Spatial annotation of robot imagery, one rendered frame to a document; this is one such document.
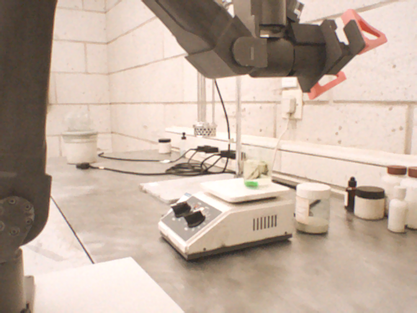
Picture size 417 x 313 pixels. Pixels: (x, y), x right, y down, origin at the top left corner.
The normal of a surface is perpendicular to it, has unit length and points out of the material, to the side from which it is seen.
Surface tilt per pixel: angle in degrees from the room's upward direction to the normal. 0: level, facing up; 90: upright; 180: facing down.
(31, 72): 89
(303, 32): 59
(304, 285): 0
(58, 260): 0
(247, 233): 90
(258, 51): 89
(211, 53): 142
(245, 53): 89
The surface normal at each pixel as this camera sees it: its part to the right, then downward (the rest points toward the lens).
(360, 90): -0.87, 0.08
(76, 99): 0.50, 0.13
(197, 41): -0.48, 0.84
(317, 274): -0.01, -0.99
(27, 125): 0.63, -0.04
